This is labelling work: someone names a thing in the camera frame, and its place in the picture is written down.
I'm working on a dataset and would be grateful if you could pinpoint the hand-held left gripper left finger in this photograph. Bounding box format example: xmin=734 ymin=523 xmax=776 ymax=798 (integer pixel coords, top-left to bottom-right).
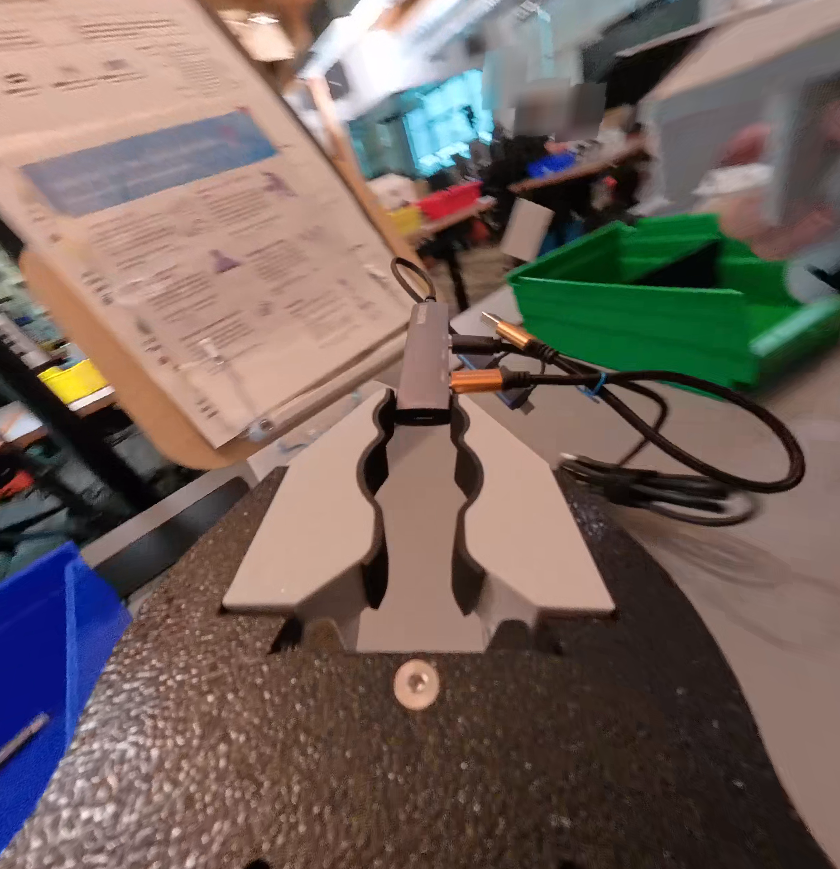
xmin=220 ymin=387 xmax=399 ymax=622

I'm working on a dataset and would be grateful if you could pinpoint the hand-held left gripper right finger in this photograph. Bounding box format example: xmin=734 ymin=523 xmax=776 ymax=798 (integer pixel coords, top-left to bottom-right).
xmin=450 ymin=392 xmax=618 ymax=624

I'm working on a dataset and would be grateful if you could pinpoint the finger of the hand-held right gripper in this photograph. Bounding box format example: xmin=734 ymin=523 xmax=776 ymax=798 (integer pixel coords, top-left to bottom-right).
xmin=637 ymin=3 xmax=840 ymax=228

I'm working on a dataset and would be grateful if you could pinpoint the black USB cable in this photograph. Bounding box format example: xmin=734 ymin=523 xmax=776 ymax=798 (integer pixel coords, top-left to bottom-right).
xmin=449 ymin=333 xmax=760 ymax=529

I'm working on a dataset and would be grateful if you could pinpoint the orange plug black cable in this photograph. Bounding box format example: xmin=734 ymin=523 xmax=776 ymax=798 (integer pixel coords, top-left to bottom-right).
xmin=449 ymin=310 xmax=806 ymax=494

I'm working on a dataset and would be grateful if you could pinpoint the green plastic bin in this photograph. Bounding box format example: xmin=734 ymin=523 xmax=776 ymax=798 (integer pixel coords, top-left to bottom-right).
xmin=504 ymin=212 xmax=840 ymax=391

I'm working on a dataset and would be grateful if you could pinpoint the grey USB hub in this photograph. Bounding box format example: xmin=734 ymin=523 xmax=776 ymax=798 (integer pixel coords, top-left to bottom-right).
xmin=393 ymin=302 xmax=453 ymax=429

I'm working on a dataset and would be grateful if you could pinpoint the grey adapter plug cable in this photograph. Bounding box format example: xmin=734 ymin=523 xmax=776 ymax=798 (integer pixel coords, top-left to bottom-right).
xmin=389 ymin=255 xmax=440 ymax=306

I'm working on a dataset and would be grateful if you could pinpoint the pale grey desk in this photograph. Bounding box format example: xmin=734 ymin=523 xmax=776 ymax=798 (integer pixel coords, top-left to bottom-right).
xmin=80 ymin=282 xmax=840 ymax=869

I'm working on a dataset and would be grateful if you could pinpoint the wooden background table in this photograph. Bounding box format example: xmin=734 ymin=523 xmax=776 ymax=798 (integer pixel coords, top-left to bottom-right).
xmin=508 ymin=139 xmax=646 ymax=198

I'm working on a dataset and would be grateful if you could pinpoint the grey flat panel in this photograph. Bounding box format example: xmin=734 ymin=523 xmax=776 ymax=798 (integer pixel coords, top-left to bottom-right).
xmin=501 ymin=200 xmax=555 ymax=262

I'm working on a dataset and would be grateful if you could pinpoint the wooden document stand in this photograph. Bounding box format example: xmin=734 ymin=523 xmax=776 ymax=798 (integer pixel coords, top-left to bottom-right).
xmin=0 ymin=0 xmax=427 ymax=469

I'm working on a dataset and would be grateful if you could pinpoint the red plastic bin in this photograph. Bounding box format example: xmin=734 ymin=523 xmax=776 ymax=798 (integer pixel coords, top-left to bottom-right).
xmin=416 ymin=180 xmax=485 ymax=221

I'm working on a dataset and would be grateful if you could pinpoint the blue header exercise sheet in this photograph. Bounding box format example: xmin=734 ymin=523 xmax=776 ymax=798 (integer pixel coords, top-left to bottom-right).
xmin=19 ymin=109 xmax=407 ymax=449

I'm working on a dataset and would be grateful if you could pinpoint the black metal pole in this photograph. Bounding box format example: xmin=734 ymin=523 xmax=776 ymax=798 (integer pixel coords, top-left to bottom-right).
xmin=0 ymin=204 xmax=145 ymax=517

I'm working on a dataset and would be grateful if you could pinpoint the white marker sticker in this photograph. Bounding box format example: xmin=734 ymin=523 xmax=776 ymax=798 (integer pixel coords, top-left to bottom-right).
xmin=0 ymin=711 xmax=52 ymax=778

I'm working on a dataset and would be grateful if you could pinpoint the white instruction sheet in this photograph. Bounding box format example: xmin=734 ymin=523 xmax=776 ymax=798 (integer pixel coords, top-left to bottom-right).
xmin=0 ymin=0 xmax=292 ymax=171

